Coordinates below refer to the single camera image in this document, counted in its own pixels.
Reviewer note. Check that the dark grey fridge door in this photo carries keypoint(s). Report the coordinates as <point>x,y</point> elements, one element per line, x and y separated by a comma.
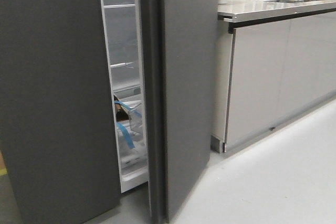
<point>57,130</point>
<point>178,50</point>

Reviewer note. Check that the blue tape strip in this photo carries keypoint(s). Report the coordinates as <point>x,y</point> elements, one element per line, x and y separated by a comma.
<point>124,124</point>

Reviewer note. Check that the white fridge interior with shelves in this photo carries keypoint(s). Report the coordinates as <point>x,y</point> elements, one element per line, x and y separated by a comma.
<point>122,27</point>

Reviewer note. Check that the grey kitchen counter cabinet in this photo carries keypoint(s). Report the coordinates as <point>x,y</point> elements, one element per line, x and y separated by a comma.
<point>274,62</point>

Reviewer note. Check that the clear plastic fridge drawer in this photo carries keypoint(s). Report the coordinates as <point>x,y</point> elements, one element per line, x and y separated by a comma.
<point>136,118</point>

